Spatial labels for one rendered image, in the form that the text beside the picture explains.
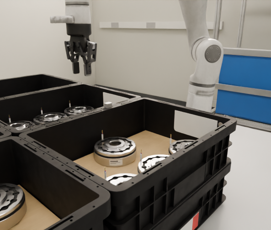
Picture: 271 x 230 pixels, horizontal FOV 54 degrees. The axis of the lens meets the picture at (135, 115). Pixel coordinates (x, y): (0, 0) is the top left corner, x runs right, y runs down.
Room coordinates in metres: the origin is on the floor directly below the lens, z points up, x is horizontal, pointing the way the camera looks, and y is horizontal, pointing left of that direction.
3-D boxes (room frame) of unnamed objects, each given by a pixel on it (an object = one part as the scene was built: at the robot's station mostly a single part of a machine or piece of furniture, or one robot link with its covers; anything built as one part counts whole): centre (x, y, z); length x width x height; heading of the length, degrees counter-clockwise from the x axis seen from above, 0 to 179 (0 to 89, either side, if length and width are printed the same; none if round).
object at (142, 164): (0.49, -0.06, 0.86); 0.10 x 0.10 x 0.01
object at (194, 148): (0.54, 0.00, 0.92); 0.40 x 0.30 x 0.02; 137
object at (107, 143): (0.59, 0.05, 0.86); 0.05 x 0.05 x 0.01
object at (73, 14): (0.84, 0.18, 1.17); 0.11 x 0.09 x 0.06; 138
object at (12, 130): (0.75, 0.22, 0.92); 0.40 x 0.30 x 0.02; 137
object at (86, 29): (0.85, 0.17, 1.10); 0.08 x 0.08 x 0.09
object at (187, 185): (0.54, 0.00, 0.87); 0.40 x 0.30 x 0.11; 137
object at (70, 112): (0.87, 0.19, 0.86); 0.10 x 0.10 x 0.01
